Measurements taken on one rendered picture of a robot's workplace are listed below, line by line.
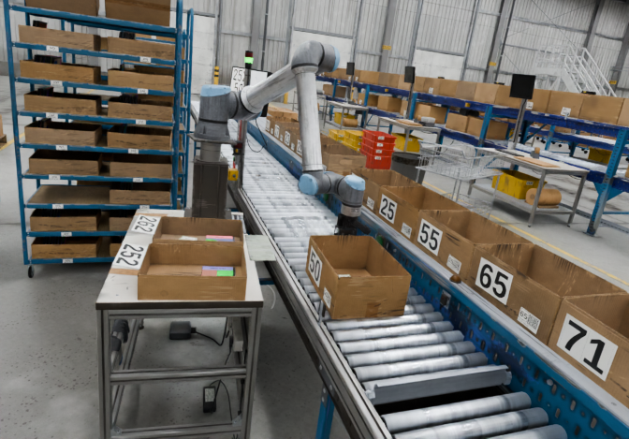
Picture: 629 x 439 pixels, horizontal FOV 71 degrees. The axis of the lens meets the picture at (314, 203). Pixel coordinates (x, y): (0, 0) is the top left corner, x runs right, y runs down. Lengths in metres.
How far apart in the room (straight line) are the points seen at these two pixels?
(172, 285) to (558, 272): 1.42
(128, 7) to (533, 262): 2.75
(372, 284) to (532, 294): 0.52
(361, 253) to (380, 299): 0.40
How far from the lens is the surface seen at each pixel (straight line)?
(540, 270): 1.95
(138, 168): 3.28
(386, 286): 1.66
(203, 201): 2.38
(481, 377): 1.56
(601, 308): 1.67
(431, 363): 1.55
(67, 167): 3.32
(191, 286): 1.67
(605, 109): 7.17
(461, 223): 2.22
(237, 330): 2.07
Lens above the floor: 1.60
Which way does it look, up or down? 17 degrees down
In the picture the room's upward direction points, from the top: 7 degrees clockwise
